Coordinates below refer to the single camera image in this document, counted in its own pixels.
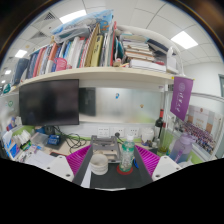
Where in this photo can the lavender plastic water bottle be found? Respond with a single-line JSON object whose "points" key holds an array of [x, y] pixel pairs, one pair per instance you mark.
{"points": [[180, 150]]}

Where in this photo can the flat round red coaster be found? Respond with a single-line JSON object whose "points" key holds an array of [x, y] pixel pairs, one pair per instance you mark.
{"points": [[125, 173]]}

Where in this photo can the blue desk device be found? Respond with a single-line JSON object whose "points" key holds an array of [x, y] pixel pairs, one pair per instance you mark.
{"points": [[53, 140]]}

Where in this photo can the dark wine bottle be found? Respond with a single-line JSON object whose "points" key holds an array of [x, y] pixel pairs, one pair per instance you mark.
{"points": [[159, 128]]}

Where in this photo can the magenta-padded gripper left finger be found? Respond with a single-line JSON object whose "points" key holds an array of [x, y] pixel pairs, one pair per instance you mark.
{"points": [[75, 160]]}

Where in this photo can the black computer monitor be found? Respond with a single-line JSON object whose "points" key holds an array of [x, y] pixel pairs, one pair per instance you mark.
{"points": [[48, 103]]}

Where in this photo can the ceiling lights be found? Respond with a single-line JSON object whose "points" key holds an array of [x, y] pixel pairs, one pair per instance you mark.
{"points": [[184, 40]]}

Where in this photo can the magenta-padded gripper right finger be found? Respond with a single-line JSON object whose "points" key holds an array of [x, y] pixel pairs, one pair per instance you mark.
{"points": [[150, 160]]}

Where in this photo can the grey metal laptop stand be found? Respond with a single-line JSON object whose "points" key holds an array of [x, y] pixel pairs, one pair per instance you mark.
{"points": [[105, 145]]}

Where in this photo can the black desk mat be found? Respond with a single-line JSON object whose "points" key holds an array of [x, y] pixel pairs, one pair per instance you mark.
{"points": [[113, 180]]}

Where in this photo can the green glass vase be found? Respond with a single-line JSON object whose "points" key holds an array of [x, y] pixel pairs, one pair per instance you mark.
{"points": [[163, 146]]}

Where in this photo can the green-labelled clear drink bottle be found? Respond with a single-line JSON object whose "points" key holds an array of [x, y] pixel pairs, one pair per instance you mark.
{"points": [[127, 155]]}

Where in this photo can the purple hanging banner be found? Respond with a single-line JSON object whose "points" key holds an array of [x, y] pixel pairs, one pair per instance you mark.
{"points": [[181, 96]]}

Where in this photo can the beige shelf with books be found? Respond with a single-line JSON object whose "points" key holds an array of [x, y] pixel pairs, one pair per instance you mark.
{"points": [[100, 71]]}

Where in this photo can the framed group photo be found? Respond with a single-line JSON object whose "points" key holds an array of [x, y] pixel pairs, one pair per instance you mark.
{"points": [[201, 130]]}

